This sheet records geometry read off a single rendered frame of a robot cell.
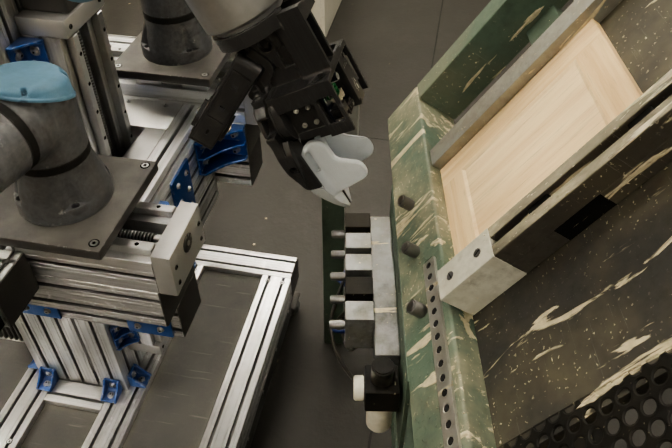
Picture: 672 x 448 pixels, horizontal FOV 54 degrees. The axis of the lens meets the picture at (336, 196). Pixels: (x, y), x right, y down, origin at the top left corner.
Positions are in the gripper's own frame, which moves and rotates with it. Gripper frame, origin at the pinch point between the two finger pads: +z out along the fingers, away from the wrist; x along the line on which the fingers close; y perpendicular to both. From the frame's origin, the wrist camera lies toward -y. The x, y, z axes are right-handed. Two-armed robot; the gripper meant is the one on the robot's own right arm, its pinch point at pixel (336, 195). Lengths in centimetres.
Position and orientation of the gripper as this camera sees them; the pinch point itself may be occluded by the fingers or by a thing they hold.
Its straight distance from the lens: 65.9
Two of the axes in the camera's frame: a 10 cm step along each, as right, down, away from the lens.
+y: 8.7, -2.3, -4.3
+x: 1.9, -6.5, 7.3
